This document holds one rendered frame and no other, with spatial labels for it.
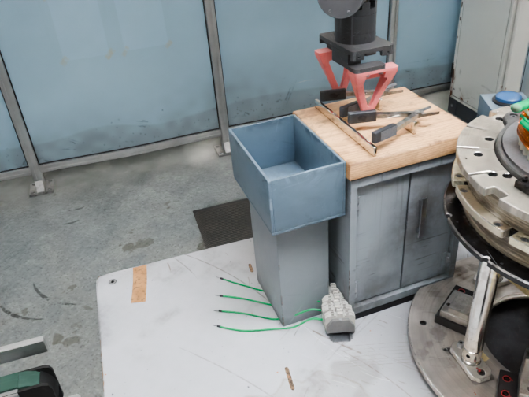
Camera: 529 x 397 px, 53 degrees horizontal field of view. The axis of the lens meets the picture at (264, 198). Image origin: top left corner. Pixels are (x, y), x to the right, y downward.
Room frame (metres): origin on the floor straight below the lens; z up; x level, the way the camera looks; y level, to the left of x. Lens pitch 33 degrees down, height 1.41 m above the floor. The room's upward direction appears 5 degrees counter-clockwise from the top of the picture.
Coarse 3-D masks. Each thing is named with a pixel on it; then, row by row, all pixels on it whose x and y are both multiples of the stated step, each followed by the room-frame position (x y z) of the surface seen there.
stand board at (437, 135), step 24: (384, 96) 0.79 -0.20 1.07; (408, 96) 0.79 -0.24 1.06; (312, 120) 0.73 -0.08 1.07; (384, 120) 0.71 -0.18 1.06; (432, 120) 0.70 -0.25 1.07; (456, 120) 0.69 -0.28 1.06; (336, 144) 0.65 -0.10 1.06; (384, 144) 0.63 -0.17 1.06; (408, 144) 0.63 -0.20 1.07; (432, 144) 0.62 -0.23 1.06; (456, 144) 0.64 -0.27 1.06; (360, 168) 0.59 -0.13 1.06; (384, 168) 0.60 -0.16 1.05
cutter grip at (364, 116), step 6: (348, 114) 0.68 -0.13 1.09; (354, 114) 0.68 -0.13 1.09; (360, 114) 0.68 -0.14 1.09; (366, 114) 0.68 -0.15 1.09; (372, 114) 0.68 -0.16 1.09; (348, 120) 0.68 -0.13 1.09; (354, 120) 0.68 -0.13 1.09; (360, 120) 0.68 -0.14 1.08; (366, 120) 0.68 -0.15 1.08; (372, 120) 0.68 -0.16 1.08
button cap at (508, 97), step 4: (500, 92) 0.82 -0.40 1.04; (504, 92) 0.81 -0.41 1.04; (508, 92) 0.81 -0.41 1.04; (512, 92) 0.81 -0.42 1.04; (516, 92) 0.81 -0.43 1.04; (496, 96) 0.81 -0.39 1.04; (500, 96) 0.80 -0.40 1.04; (504, 96) 0.80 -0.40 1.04; (508, 96) 0.80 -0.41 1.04; (512, 96) 0.80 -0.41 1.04; (516, 96) 0.80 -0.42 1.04; (520, 96) 0.80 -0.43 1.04; (500, 100) 0.80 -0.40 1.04; (504, 100) 0.79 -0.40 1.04; (508, 100) 0.79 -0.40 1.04; (512, 100) 0.79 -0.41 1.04; (516, 100) 0.79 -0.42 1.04; (520, 100) 0.79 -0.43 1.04
